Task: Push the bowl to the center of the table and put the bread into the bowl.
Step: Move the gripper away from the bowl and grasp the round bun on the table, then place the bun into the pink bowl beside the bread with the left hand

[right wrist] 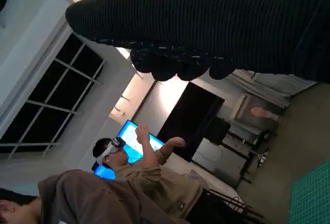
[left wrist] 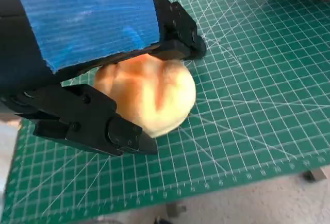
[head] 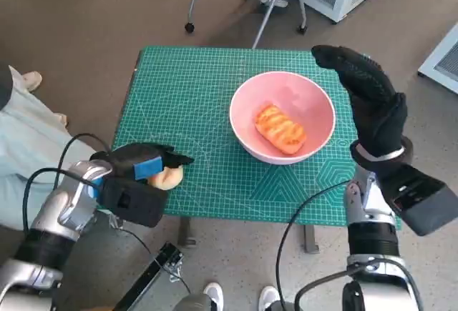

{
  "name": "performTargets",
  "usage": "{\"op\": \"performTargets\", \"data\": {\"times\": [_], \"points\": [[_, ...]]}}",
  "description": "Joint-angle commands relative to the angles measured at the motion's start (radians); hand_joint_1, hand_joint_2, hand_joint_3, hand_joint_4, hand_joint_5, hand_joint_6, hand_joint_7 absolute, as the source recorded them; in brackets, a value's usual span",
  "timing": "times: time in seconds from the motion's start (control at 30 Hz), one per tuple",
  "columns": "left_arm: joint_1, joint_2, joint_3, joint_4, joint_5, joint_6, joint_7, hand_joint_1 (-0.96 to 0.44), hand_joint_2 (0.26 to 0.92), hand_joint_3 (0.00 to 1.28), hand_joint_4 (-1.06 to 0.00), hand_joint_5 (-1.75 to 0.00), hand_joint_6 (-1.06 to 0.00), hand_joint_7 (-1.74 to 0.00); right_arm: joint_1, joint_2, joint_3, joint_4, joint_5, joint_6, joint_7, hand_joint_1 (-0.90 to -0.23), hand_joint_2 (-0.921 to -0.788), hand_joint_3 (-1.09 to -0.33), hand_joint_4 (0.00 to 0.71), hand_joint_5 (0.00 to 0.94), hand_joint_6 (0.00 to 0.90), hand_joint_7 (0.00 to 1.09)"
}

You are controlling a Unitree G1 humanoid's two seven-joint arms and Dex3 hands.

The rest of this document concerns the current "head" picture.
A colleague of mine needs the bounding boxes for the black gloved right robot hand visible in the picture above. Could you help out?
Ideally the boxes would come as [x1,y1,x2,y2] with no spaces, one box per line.
[311,44,409,157]

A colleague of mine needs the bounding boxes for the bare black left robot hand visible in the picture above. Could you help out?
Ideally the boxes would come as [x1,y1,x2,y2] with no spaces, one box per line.
[109,142,195,182]

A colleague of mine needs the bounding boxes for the round toy bread bun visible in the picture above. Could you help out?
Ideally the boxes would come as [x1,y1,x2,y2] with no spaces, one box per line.
[148,164,185,191]

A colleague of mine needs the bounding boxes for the pink bowl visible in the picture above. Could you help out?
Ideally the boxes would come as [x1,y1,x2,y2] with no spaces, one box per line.
[229,71,336,165]

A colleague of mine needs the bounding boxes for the long striped toy bread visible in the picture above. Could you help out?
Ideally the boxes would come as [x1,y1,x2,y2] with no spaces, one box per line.
[253,103,308,155]

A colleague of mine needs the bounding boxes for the green cutting mat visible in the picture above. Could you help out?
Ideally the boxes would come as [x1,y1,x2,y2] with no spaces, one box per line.
[110,46,404,227]

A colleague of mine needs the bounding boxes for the white vented appliance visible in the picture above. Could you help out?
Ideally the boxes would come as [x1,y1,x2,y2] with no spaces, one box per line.
[417,21,458,94]

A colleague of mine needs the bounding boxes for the metal table leg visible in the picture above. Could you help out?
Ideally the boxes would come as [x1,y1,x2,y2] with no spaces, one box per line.
[303,224,320,254]
[177,217,197,247]

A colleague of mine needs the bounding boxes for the person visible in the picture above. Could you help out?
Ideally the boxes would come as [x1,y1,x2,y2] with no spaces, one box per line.
[0,64,94,233]

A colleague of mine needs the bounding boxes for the black metal bar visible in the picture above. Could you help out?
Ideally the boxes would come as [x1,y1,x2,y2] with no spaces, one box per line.
[114,242,185,311]

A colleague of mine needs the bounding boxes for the white metal pole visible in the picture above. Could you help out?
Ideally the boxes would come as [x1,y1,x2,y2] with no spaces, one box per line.
[251,0,289,49]

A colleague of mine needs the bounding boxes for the white shoe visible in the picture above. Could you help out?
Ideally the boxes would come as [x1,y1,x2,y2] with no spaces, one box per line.
[259,285,281,307]
[203,282,225,310]

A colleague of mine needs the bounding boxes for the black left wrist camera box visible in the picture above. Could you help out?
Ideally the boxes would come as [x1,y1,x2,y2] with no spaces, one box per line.
[98,174,168,228]

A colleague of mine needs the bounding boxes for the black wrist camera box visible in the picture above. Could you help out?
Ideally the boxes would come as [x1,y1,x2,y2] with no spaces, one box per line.
[375,164,458,237]
[98,174,168,228]

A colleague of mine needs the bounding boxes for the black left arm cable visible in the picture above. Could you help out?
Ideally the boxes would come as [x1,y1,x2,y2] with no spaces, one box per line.
[21,168,104,233]
[57,132,110,179]

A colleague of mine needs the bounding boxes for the thin black floor cable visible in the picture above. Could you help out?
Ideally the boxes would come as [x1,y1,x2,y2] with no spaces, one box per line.
[117,227,193,296]

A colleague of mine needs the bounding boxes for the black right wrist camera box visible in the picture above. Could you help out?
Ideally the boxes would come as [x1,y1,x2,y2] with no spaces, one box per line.
[375,164,458,237]

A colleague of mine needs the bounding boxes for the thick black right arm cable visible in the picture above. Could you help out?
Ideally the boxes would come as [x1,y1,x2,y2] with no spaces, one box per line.
[293,257,427,311]

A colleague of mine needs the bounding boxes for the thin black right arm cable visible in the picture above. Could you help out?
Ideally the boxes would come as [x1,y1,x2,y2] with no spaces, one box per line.
[276,179,351,311]

